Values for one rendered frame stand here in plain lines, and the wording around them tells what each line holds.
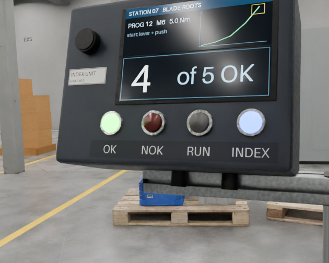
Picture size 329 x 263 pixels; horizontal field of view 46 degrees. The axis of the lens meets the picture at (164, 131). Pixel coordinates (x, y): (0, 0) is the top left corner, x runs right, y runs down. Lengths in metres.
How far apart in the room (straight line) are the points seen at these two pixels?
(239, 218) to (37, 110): 5.82
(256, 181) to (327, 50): 5.87
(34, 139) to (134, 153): 8.03
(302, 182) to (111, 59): 0.25
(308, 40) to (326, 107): 1.03
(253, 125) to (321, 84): 5.89
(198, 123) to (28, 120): 8.15
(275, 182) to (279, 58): 0.13
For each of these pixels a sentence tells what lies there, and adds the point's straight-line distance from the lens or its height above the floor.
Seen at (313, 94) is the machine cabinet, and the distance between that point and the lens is 6.23.
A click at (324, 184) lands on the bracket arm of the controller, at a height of 1.05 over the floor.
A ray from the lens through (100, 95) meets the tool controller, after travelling 0.44.
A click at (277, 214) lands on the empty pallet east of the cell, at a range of 3.62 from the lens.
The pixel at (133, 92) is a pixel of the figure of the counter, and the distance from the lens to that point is 0.42.
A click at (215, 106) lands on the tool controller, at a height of 1.13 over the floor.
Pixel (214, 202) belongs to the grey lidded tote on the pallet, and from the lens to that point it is 3.53.
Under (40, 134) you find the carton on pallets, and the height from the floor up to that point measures 0.42.
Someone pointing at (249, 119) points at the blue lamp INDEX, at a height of 1.12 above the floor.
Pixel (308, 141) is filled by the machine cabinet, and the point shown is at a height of 0.36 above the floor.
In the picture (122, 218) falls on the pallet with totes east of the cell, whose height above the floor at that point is 0.06.
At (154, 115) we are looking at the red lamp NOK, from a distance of 0.39.
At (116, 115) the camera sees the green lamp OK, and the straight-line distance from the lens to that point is 0.42.
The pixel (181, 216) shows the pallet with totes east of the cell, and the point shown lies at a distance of 3.43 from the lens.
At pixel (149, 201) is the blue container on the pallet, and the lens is 3.54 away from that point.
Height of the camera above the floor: 1.14
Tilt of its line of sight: 5 degrees down
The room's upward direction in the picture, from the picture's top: 2 degrees counter-clockwise
